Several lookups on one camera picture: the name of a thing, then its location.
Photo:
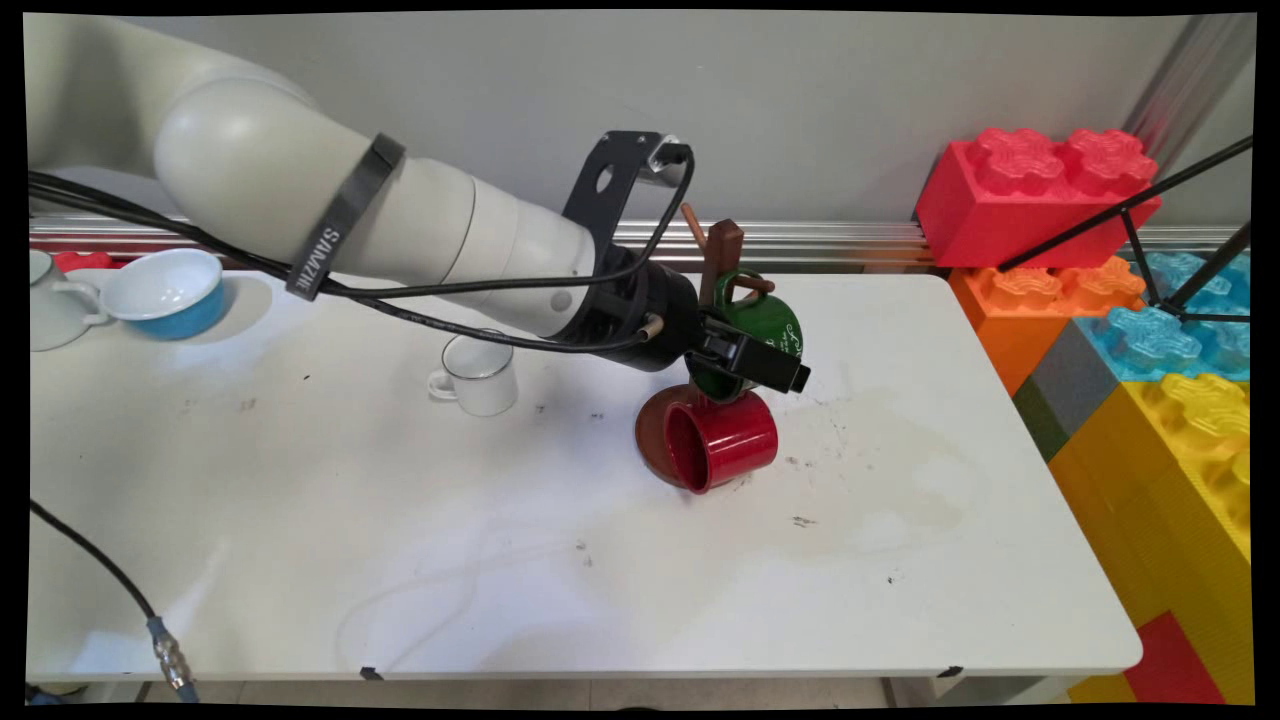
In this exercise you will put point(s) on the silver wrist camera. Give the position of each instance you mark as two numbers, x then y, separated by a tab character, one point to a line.
668	158

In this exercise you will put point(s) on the aluminium post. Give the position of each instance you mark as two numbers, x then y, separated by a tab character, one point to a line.
1190	90

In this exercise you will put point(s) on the grey giant building block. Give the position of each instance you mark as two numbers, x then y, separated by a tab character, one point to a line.
1070	380

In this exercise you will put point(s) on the aluminium wall rail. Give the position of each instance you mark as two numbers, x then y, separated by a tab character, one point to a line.
850	245

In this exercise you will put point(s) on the yellow giant building block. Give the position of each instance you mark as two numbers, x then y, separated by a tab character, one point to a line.
1150	500

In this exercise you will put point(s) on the orange giant building block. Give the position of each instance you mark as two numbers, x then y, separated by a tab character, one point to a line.
1010	320

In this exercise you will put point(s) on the red giant building block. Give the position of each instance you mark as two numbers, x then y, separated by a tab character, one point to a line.
1000	210

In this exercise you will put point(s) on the blue and white bowl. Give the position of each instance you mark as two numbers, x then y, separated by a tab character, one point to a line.
180	315

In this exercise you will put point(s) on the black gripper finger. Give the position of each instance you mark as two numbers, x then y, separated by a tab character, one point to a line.
722	325
760	365

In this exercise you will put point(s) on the brown wooden mug tree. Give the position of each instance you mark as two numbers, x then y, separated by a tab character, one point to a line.
650	430

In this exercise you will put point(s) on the black tripod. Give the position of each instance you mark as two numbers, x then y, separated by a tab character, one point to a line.
1212	265

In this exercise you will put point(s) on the blue giant building block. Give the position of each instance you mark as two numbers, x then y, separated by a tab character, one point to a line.
1150	345

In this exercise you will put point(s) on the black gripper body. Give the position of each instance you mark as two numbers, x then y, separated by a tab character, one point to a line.
660	290

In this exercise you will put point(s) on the green ceramic mug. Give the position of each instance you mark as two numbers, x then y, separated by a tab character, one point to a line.
775	330

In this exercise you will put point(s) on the small red building block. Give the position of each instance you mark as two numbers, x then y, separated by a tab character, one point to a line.
1170	665

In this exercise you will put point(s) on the green giant building block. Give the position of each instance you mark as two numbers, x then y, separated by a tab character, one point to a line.
1040	420

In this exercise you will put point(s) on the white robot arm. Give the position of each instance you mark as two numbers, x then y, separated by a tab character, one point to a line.
250	160

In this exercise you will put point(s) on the white enamel pitcher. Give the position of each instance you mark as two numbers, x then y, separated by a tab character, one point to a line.
55	320

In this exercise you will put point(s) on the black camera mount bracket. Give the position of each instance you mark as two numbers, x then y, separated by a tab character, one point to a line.
625	160

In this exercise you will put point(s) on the small red dish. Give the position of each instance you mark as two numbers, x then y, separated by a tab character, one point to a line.
85	262

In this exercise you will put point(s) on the white mug with metal rim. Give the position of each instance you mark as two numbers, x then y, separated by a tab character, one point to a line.
485	390

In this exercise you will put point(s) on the red ceramic mug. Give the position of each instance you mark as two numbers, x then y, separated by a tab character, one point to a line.
735	440

